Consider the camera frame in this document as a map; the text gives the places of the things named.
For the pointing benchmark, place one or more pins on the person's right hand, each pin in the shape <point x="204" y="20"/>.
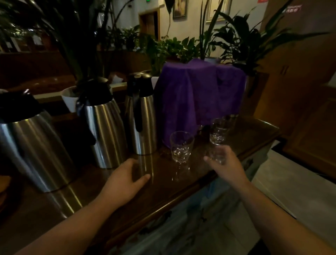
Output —
<point x="232" y="170"/>

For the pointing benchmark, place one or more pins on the blue painted cabinet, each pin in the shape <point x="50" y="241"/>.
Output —
<point x="189" y="223"/>

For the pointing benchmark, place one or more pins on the wooden back ledge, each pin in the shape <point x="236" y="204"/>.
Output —
<point x="52" y="97"/>

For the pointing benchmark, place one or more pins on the tall wooden cabinet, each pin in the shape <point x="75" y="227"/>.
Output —
<point x="302" y="92"/>

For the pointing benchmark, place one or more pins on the dark wooden countertop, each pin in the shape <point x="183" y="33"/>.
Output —
<point x="157" y="184"/>

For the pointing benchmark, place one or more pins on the steel thermos jug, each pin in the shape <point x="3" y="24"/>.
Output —
<point x="147" y="126"/>
<point x="34" y="152"/>
<point x="105" y="131"/>

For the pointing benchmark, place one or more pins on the person's left forearm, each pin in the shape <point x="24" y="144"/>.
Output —
<point x="65" y="233"/>

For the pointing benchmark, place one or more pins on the small white pot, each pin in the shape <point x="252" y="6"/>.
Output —
<point x="155" y="82"/>

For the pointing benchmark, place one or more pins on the wooden door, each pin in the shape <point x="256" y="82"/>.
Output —
<point x="149" y="23"/>

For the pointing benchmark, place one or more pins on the tall long-leaf plant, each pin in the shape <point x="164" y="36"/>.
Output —
<point x="68" y="39"/>

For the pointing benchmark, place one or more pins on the clear drinking glass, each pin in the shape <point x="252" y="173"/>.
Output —
<point x="218" y="132"/>
<point x="216" y="155"/>
<point x="181" y="147"/>

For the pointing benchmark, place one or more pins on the large dark-leaf plant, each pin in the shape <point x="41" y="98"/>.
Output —
<point x="244" y="44"/>

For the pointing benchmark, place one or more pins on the purple cloth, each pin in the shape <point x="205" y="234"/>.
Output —
<point x="197" y="94"/>

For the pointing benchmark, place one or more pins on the bushy green leafy plant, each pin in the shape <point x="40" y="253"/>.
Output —
<point x="170" y="50"/>

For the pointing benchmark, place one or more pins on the person's left hand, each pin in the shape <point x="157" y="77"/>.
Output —
<point x="120" y="186"/>

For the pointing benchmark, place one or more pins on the person's right forearm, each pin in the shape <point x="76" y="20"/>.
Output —
<point x="270" y="223"/>

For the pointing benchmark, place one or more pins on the framed wall picture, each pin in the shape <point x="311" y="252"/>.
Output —
<point x="219" y="8"/>
<point x="179" y="8"/>

